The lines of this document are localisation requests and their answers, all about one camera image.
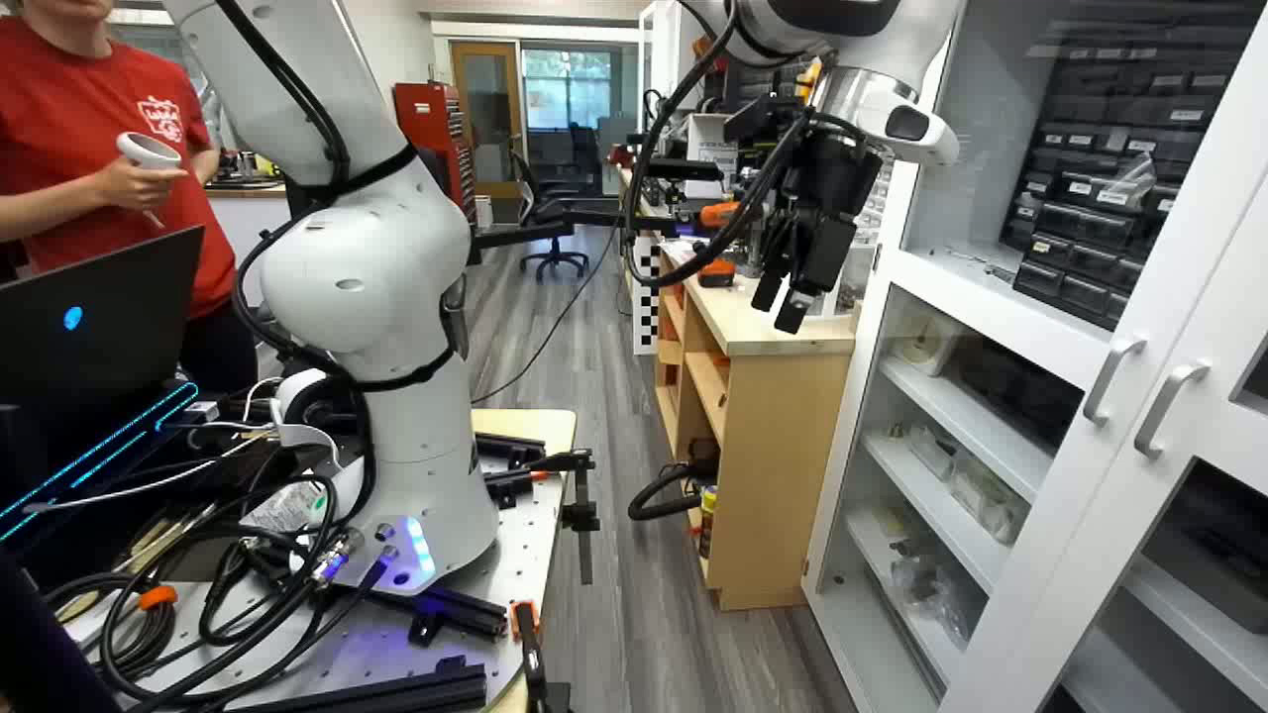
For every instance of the white handheld controller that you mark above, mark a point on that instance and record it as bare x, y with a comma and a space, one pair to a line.
143, 146

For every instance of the orange tool grip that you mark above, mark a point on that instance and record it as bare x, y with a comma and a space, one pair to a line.
157, 597

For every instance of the person's right forearm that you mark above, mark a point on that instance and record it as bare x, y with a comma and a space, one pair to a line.
46, 202

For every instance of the black small parts organizer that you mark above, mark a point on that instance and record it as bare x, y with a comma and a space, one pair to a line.
1124, 144

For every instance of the wooden workbench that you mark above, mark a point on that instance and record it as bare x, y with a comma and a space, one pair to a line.
778, 438

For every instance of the orange black clamp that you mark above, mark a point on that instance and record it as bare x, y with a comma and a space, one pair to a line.
532, 655

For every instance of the black office chair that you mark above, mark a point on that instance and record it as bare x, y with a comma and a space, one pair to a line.
555, 212

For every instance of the blue edged black case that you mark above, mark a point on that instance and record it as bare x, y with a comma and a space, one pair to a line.
91, 461

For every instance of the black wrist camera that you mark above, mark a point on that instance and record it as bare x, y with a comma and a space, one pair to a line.
758, 120

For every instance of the checkerboard calibration board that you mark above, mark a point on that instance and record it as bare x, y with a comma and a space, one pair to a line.
647, 297

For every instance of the grey items upper right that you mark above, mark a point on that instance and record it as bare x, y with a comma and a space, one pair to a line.
931, 578

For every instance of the black aluminium extrusion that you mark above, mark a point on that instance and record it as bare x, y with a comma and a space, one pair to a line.
383, 690

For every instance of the wooden door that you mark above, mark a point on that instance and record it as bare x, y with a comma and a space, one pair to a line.
485, 120

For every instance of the black bar clamp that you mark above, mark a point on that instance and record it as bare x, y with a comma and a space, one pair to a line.
535, 463

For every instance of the dark navy rounded object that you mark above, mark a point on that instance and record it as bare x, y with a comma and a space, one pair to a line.
42, 645

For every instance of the person's right hand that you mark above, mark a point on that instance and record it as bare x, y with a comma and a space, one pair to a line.
141, 182

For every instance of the white shelf cabinet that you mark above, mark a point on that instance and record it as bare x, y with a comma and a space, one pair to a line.
954, 414

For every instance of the black plastic case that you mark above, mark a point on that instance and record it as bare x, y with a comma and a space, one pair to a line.
1012, 388

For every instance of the person in red shirt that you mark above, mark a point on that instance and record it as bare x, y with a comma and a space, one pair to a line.
66, 104

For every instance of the black laptop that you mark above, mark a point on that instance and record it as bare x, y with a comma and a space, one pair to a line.
91, 318

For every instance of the white glass cabinet door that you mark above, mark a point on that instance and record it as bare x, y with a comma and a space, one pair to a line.
1045, 557
1221, 438

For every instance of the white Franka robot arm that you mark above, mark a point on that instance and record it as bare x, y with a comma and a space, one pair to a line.
383, 264

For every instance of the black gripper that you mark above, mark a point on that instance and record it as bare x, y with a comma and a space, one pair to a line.
832, 178

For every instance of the red tool chest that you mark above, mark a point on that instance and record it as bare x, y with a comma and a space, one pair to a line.
427, 133

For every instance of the black bracket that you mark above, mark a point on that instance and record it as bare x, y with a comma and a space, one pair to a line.
457, 615

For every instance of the clear plastic bag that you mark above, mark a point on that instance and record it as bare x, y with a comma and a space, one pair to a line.
972, 490

